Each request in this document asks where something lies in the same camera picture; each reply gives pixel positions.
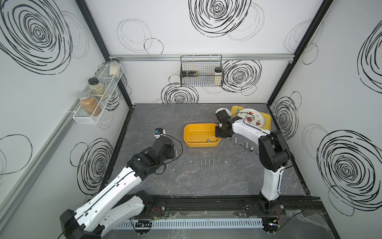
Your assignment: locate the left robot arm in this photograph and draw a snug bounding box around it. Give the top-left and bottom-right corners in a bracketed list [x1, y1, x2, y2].
[60, 127, 176, 239]

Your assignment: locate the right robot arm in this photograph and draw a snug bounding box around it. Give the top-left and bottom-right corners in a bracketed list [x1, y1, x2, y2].
[215, 108, 292, 215]

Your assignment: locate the yellow storage box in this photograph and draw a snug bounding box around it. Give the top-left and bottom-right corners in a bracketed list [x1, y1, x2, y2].
[184, 123, 221, 147]

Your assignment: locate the orange white bowl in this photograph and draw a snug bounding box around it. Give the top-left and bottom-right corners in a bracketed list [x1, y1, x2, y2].
[215, 108, 231, 118]

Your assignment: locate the watermelon pattern plate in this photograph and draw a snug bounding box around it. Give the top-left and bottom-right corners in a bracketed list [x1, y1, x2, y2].
[237, 109, 266, 128]

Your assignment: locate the yellow serving tray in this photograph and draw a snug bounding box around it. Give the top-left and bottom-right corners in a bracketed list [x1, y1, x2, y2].
[230, 106, 272, 130]

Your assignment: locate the dark item in basket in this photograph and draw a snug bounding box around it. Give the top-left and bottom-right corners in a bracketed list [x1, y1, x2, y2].
[181, 70, 199, 77]

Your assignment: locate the brown spice jar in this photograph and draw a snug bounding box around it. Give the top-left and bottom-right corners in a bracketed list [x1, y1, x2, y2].
[78, 92, 102, 116]

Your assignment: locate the green herb jar black lid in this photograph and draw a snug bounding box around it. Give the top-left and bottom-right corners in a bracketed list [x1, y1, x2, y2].
[88, 77, 108, 101]

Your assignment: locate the white jar on shelf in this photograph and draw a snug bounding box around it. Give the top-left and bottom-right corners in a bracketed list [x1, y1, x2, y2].
[109, 58, 120, 77]

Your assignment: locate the jar in wire basket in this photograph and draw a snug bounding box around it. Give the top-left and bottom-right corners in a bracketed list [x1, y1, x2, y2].
[214, 66, 223, 86]

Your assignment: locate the black wire basket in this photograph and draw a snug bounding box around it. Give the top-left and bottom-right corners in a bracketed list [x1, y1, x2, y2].
[180, 59, 224, 87]

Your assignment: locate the white wire wall shelf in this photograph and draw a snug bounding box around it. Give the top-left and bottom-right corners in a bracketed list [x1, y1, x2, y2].
[73, 60, 124, 130]

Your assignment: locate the aluminium wall rail back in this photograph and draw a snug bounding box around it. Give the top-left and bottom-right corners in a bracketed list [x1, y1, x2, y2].
[109, 53, 295, 61]

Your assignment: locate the aluminium wall rail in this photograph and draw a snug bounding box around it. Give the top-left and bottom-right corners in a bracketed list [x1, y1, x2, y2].
[1, 100, 80, 230]
[109, 53, 295, 61]

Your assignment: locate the left corner frame post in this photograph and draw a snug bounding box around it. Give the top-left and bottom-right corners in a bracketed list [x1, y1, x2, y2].
[75, 0, 135, 109]

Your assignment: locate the white slotted cable duct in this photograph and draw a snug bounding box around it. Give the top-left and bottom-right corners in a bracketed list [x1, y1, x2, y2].
[115, 218, 264, 230]

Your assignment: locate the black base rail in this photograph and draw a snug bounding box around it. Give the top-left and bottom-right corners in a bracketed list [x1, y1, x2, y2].
[138, 195, 324, 218]

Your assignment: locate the black corner frame post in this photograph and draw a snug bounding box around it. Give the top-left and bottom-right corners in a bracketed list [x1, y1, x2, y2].
[267, 0, 334, 107]

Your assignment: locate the aluminium wall rail left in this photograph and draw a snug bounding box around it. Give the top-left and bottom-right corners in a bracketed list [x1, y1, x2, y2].
[1, 100, 80, 230]

